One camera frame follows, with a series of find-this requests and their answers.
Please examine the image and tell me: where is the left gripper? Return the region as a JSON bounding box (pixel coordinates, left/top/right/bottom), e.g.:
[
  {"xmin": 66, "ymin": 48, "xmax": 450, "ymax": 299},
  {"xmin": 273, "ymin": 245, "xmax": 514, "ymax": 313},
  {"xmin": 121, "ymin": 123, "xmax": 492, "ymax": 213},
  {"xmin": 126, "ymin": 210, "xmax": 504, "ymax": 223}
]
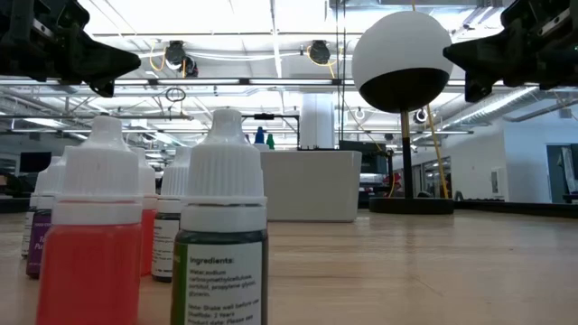
[{"xmin": 0, "ymin": 0, "xmax": 142, "ymax": 98}]

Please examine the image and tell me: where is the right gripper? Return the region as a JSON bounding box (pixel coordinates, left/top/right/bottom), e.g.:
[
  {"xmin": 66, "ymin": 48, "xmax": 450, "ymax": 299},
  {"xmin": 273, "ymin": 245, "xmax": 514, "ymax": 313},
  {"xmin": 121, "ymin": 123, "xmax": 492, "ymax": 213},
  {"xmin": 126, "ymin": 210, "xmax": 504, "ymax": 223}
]
[{"xmin": 443, "ymin": 0, "xmax": 578, "ymax": 103}]

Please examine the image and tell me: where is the blue Chefmaster colour bottle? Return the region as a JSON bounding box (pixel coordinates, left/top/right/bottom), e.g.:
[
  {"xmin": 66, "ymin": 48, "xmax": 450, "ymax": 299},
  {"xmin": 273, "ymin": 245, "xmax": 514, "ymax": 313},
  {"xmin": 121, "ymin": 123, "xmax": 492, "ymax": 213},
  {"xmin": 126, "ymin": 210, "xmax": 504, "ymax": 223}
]
[{"xmin": 252, "ymin": 125, "xmax": 268, "ymax": 153}]

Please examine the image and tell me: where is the purple small dropper bottle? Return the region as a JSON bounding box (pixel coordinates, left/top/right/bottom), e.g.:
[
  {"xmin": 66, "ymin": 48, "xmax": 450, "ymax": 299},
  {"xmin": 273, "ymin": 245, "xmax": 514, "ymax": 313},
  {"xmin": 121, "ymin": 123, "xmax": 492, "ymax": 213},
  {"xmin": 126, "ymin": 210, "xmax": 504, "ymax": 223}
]
[{"xmin": 25, "ymin": 155, "xmax": 64, "ymax": 279}]

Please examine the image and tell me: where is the white plastic storage bin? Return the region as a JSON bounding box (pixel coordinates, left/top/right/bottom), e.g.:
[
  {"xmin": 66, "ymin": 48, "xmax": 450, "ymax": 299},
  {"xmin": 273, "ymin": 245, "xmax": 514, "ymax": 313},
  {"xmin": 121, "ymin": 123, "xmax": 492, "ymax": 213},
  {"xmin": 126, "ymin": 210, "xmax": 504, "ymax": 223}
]
[{"xmin": 259, "ymin": 150, "xmax": 363, "ymax": 223}]

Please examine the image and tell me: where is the green small dropper bottle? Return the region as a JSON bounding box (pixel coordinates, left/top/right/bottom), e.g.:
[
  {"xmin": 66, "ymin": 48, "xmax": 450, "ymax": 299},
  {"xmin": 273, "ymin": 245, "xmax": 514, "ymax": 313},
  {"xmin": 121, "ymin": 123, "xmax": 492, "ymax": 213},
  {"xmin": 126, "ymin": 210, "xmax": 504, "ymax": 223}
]
[{"xmin": 170, "ymin": 107, "xmax": 270, "ymax": 325}]

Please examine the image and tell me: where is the white globe table lamp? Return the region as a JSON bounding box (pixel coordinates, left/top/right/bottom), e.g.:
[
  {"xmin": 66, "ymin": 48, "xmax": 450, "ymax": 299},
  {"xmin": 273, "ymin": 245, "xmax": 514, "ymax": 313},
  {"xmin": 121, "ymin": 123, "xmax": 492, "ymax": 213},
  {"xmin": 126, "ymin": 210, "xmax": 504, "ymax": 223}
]
[{"xmin": 350, "ymin": 11, "xmax": 455, "ymax": 216}]

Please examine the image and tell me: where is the black flat screen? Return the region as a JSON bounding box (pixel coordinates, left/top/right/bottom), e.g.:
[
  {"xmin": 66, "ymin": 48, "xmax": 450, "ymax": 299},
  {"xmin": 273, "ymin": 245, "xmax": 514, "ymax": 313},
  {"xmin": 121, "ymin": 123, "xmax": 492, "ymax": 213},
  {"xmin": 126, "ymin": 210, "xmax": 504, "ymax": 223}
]
[{"xmin": 19, "ymin": 151, "xmax": 52, "ymax": 173}]

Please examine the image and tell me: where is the orange small dropper bottle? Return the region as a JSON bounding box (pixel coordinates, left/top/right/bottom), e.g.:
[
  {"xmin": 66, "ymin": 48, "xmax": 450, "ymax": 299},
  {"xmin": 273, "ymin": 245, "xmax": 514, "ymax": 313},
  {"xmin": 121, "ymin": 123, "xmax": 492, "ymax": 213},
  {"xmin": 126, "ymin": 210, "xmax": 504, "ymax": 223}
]
[{"xmin": 135, "ymin": 148, "xmax": 158, "ymax": 276}]

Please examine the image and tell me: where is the dark blue small dropper bottle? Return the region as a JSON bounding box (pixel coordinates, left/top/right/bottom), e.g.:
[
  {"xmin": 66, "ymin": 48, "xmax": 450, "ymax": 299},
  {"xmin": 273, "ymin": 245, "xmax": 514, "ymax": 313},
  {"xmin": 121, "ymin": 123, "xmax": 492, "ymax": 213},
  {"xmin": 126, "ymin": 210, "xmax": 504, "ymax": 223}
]
[{"xmin": 151, "ymin": 144, "xmax": 193, "ymax": 283}]

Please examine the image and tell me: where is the orange-red small dropper bottle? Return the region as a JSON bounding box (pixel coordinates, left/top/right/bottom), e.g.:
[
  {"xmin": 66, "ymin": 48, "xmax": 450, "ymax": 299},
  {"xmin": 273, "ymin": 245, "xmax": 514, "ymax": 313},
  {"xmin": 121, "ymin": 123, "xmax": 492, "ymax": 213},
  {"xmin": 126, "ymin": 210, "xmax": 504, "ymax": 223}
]
[{"xmin": 35, "ymin": 115, "xmax": 145, "ymax": 325}]

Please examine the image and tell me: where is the black coiled cable loop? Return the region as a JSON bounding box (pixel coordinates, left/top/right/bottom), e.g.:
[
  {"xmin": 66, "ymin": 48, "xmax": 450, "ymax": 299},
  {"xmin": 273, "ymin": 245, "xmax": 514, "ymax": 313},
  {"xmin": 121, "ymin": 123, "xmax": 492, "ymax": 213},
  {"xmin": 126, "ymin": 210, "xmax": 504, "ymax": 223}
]
[{"xmin": 164, "ymin": 86, "xmax": 187, "ymax": 103}]

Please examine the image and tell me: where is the yellow hanging power cable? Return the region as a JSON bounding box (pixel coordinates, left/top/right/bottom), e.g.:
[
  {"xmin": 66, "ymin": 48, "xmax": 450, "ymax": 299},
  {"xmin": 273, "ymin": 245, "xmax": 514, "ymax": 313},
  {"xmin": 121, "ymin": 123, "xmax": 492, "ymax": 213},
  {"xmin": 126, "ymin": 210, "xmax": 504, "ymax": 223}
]
[{"xmin": 408, "ymin": 0, "xmax": 451, "ymax": 200}]

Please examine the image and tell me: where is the black metal rack frame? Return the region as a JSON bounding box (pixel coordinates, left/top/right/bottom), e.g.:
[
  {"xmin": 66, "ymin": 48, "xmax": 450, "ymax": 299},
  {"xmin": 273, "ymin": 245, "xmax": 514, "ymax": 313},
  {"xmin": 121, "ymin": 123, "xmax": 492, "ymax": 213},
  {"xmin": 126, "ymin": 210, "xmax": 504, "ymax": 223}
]
[{"xmin": 241, "ymin": 112, "xmax": 302, "ymax": 151}]

